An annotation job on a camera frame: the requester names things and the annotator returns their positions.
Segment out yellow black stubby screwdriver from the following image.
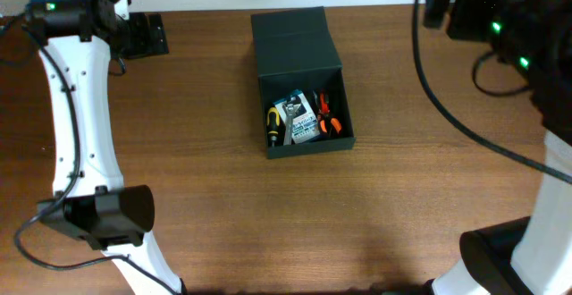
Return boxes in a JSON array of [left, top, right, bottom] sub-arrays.
[[266, 107, 281, 147]]

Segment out silver adjustable wrench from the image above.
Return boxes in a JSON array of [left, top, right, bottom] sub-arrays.
[[283, 99, 301, 146]]

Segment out red handled small cutting pliers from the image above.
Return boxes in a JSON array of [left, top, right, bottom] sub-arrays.
[[316, 91, 330, 115]]

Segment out orange black long nose pliers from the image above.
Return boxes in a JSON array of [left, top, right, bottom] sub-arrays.
[[313, 91, 342, 138]]

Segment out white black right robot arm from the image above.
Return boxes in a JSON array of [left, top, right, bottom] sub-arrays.
[[411, 0, 571, 294]]

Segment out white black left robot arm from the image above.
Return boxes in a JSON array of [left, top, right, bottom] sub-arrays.
[[23, 0, 186, 294]]

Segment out black open cardboard box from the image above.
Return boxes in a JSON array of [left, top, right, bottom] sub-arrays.
[[251, 7, 356, 159]]

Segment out white blue screwdriver set box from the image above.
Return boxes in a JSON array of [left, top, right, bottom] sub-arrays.
[[273, 89, 320, 145]]

